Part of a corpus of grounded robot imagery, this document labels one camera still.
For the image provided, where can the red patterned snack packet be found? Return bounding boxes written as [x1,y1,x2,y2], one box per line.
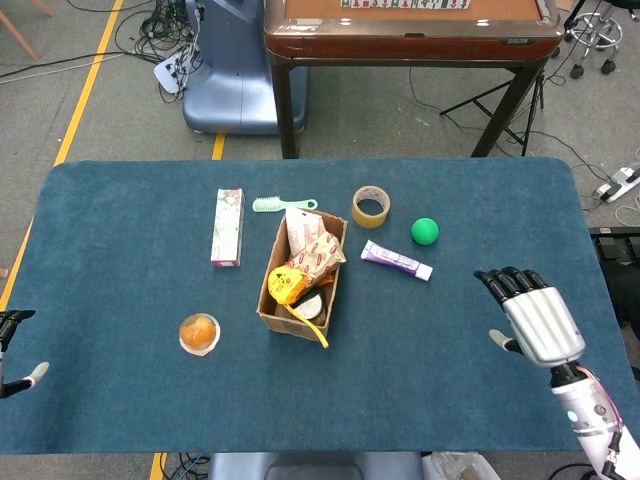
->
[285,230,347,289]

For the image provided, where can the yellow packing tape roll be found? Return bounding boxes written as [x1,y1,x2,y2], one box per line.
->
[351,185,392,229]

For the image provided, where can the white chair wooden legs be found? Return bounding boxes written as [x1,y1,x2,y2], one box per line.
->
[0,0,57,61]

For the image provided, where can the green ball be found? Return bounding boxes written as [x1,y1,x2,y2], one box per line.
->
[410,217,441,246]

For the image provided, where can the yellow tape measure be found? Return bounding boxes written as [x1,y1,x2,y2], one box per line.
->
[267,266,331,350]

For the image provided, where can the chrome stool with casters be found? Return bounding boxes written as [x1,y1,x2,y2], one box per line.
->
[563,10,625,80]

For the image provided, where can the dark round jar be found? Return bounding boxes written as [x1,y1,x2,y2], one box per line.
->
[292,294,326,321]

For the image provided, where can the white red-print paper bag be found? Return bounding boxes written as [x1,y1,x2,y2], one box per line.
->
[284,208,326,256]

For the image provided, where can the clear plastic bag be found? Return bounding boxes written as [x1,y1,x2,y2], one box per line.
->
[422,451,499,480]

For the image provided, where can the face-up mahjong tile row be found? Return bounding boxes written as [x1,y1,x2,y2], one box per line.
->
[341,0,471,10]

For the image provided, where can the mint green brush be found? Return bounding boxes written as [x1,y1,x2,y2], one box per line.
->
[251,196,319,214]

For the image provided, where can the purple white tube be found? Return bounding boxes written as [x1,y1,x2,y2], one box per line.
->
[360,239,434,282]

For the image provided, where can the blue felt table mat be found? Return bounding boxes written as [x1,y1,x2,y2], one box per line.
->
[0,157,640,456]

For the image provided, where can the black case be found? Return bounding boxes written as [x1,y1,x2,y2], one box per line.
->
[588,226,640,329]

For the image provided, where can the open cardboard box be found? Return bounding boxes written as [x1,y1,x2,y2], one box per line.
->
[256,208,349,343]

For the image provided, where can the black cable tangle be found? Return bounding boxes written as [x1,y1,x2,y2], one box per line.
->
[114,0,201,104]

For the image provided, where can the tall white pink box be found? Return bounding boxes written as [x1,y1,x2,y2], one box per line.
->
[210,187,246,268]

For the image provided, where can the long black floor cable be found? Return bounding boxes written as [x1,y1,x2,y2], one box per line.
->
[0,49,156,81]

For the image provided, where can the brown mahjong table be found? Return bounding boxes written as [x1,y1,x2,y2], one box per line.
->
[263,0,564,159]

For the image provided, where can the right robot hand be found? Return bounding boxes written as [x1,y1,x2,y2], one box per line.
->
[473,266,587,370]

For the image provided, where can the white power strip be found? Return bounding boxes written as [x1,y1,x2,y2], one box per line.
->
[593,167,640,203]

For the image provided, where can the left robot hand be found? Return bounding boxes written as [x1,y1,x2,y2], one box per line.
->
[0,309,50,400]

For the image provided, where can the grey black robot torso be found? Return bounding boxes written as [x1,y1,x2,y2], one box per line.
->
[207,451,425,480]

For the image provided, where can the black folding stand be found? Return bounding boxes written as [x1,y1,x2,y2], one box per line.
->
[439,74,545,157]

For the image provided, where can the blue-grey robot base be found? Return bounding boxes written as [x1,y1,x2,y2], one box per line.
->
[182,0,309,135]

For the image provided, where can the black blue cable bundle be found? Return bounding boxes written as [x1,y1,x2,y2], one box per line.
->
[167,452,211,480]

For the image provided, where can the white socket board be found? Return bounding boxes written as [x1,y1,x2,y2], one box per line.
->
[153,52,194,95]

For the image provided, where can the orange fruit jelly cup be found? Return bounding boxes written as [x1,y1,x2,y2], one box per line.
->
[178,312,222,357]

